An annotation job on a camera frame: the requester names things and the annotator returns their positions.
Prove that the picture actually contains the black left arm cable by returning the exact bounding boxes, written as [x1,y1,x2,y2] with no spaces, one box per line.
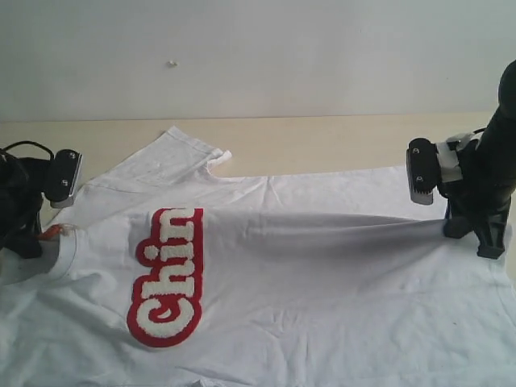
[0,139,56,162]

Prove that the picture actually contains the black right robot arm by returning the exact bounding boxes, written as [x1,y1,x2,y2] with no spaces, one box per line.
[438,62,515,260]

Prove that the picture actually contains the white t-shirt red Chinese lettering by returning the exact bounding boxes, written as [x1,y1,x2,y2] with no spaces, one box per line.
[1,128,515,386]

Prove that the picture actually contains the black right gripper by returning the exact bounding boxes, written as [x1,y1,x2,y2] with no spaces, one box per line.
[438,140,512,258]

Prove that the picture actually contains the left wrist camera black silver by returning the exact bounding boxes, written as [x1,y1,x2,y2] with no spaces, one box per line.
[44,149,83,209]

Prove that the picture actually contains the right wrist camera black silver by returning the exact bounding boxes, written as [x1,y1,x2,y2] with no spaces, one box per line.
[406,138,440,206]

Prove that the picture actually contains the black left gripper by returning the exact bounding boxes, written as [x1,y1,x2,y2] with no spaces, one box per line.
[1,151,50,258]

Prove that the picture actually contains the wrist camera black silver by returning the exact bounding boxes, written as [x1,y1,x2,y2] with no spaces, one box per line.
[44,149,83,209]
[406,138,440,206]

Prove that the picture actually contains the orange neck tag with string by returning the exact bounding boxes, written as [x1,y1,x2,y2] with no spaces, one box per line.
[36,223,78,242]

